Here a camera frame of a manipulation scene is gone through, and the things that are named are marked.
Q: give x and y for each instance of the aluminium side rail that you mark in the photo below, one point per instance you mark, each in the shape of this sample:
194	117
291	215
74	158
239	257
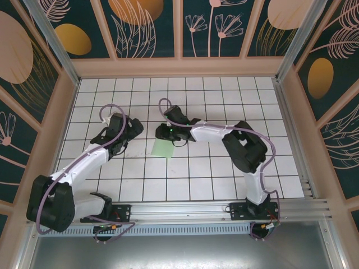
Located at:
294	140

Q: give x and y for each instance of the light green cloth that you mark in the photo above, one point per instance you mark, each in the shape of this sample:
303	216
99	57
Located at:
162	150

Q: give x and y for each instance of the long aluminium mounting rail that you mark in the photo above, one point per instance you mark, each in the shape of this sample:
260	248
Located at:
179	210

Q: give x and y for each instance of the grey metal sheet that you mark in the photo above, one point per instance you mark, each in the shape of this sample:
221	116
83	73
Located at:
179	252

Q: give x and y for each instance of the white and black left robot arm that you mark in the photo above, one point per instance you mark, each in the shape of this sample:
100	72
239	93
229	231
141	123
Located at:
84	165

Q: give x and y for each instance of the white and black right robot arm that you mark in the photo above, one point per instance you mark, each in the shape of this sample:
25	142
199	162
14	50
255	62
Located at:
207	133

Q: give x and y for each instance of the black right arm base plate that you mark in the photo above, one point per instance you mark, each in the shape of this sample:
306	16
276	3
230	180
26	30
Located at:
238	213

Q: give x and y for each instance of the aluminium corner post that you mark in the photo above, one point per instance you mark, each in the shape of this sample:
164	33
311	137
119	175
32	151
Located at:
301	36
53	42

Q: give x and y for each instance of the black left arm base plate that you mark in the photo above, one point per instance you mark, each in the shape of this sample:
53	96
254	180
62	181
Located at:
124	213

